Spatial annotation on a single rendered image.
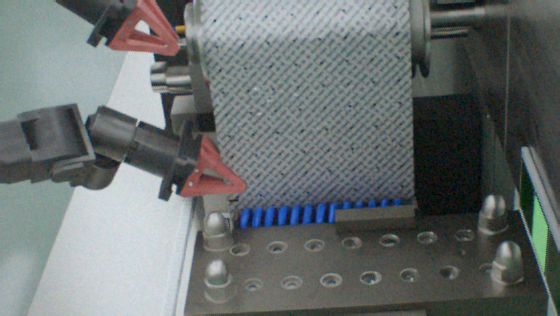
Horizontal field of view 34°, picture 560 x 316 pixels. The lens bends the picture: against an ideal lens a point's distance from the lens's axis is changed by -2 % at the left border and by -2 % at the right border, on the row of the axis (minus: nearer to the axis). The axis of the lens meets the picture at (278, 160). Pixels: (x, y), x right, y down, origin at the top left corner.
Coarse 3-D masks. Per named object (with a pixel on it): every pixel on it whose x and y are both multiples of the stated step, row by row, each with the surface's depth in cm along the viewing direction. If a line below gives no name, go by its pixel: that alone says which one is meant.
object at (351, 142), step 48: (240, 96) 109; (288, 96) 109; (336, 96) 109; (384, 96) 109; (240, 144) 112; (288, 144) 112; (336, 144) 112; (384, 144) 112; (288, 192) 116; (336, 192) 116; (384, 192) 116
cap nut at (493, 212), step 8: (488, 200) 107; (496, 200) 107; (488, 208) 107; (496, 208) 107; (504, 208) 108; (480, 216) 109; (488, 216) 108; (496, 216) 107; (504, 216) 108; (480, 224) 109; (488, 224) 108; (496, 224) 108; (504, 224) 108; (488, 232) 108; (496, 232) 108
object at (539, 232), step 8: (536, 200) 83; (536, 208) 83; (536, 216) 83; (536, 224) 83; (544, 224) 80; (536, 232) 83; (544, 232) 80; (536, 240) 84; (544, 240) 80; (536, 248) 84; (544, 248) 80; (544, 256) 81
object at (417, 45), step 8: (408, 0) 104; (416, 0) 104; (408, 8) 104; (416, 8) 104; (416, 16) 104; (416, 24) 104; (416, 32) 105; (416, 40) 105; (416, 48) 106; (424, 48) 106; (416, 56) 107; (416, 64) 110
